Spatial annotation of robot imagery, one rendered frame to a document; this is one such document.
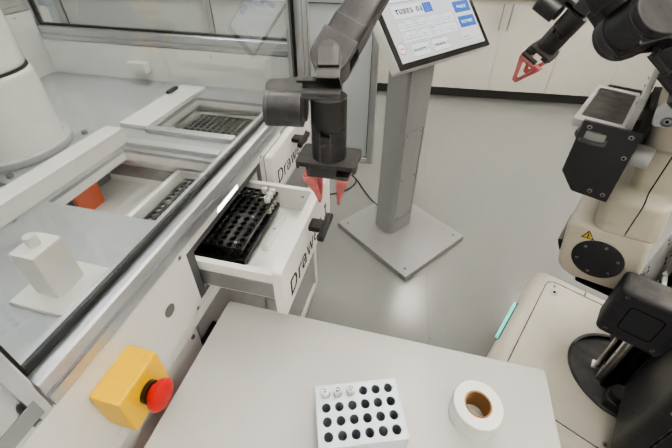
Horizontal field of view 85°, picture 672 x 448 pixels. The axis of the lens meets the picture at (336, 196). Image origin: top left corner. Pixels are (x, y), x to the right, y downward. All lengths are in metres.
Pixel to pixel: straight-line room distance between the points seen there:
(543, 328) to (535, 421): 0.78
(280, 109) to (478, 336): 1.36
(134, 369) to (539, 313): 1.26
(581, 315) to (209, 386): 1.24
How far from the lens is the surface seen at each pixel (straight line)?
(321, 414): 0.61
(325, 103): 0.55
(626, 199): 0.98
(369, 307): 1.69
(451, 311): 1.75
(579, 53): 3.90
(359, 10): 0.61
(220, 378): 0.70
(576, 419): 1.33
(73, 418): 0.58
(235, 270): 0.65
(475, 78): 3.75
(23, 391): 0.51
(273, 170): 0.88
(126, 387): 0.56
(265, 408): 0.66
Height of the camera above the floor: 1.36
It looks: 37 degrees down
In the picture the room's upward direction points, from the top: straight up
